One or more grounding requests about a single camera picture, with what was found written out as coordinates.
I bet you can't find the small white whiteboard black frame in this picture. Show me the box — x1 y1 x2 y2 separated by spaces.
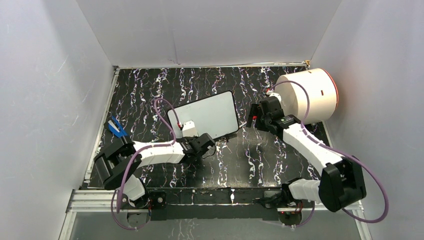
166 90 239 139

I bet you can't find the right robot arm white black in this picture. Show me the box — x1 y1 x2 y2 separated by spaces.
246 96 367 212

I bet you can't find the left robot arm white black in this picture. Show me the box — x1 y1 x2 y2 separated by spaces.
93 133 215 208

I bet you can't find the white cylindrical drum red rim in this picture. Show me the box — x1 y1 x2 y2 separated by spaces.
267 68 339 125

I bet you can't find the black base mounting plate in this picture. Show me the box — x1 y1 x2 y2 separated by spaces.
148 187 287 221

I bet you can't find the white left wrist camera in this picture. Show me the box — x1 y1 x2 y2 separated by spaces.
175 120 199 138

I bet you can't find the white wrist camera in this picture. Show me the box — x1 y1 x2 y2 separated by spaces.
175 120 199 138
265 88 282 104

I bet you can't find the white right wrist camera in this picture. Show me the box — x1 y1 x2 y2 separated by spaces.
265 88 282 104

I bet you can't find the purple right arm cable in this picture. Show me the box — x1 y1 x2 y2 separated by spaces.
266 80 390 229

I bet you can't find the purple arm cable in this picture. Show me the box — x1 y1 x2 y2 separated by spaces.
110 97 184 231
266 80 390 229

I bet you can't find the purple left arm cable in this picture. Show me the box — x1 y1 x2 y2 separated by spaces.
110 97 184 231

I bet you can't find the aluminium front frame rail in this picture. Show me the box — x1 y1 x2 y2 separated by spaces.
59 188 372 240

